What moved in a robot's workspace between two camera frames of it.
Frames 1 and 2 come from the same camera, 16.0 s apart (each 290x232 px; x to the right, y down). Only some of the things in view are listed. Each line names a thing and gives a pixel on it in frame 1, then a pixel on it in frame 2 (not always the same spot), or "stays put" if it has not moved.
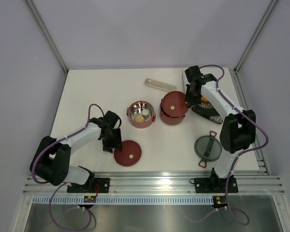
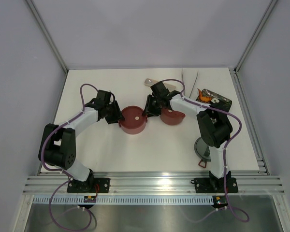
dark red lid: x=130 y=153 to x=133 y=117
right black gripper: x=190 y=102 to x=149 y=110
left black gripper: x=108 y=147 to x=118 y=114
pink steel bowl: x=141 y=114 to x=133 y=131
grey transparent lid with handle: x=208 y=148 stays put
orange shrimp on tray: x=203 y=98 stays put
